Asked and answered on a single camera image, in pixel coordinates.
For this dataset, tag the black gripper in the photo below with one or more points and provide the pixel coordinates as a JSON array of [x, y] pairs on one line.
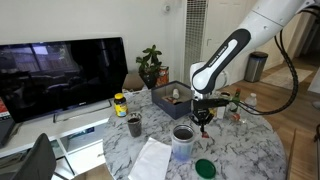
[[201, 110]]

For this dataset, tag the red ketchup packet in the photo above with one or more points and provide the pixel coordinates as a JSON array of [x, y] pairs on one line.
[[205, 135]]

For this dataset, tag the silver tin can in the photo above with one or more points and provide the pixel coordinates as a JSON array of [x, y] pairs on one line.
[[182, 143]]

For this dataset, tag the green round lid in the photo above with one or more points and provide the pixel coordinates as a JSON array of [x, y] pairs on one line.
[[205, 168]]

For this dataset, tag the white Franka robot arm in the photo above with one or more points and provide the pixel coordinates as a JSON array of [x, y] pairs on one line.
[[260, 23]]

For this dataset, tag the grey plastic cup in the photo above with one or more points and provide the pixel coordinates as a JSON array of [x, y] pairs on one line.
[[134, 126]]

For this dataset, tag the green bottle red cap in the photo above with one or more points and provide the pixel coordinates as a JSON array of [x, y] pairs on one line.
[[235, 103]]

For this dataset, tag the dark blue open box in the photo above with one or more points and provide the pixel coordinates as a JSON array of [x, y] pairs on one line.
[[166, 106]]

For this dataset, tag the small white bottle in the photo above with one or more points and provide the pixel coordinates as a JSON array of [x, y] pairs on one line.
[[176, 93]]

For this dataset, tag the tan wooden blocks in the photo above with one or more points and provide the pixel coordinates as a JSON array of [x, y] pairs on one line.
[[168, 99]]

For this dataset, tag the clear plastic water bottle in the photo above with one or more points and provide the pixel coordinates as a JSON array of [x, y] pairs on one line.
[[251, 101]]

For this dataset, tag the white paper napkin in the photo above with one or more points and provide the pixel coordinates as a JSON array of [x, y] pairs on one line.
[[150, 160]]

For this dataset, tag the orange Jenga box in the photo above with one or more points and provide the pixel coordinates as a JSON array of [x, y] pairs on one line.
[[162, 76]]

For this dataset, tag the grey metal trash can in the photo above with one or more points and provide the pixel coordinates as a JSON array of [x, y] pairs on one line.
[[255, 66]]

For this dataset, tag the green potted plant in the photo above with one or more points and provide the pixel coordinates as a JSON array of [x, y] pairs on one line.
[[150, 65]]

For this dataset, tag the open brown cardboard box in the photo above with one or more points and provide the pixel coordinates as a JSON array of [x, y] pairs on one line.
[[133, 82]]

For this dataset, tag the yellow label vitamin bottle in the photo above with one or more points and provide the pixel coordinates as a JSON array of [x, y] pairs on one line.
[[120, 106]]

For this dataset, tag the beige floor rug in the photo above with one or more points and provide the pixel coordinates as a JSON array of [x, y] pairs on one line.
[[286, 77]]

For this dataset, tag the white panel door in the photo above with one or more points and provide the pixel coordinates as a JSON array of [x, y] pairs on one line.
[[226, 20]]

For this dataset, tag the white round thermostat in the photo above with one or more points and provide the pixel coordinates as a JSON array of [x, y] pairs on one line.
[[167, 8]]

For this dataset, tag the black flat screen television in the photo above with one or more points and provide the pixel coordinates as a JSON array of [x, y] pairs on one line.
[[60, 73]]

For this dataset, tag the white television stand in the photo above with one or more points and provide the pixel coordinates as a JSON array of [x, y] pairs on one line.
[[40, 130]]

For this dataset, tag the dark grey chair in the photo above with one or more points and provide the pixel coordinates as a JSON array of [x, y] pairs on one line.
[[38, 160]]

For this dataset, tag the dark flat laptop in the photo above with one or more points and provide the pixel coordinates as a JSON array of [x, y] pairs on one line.
[[6, 131]]

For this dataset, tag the white wall vent grille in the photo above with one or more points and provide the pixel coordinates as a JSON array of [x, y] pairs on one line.
[[195, 36]]

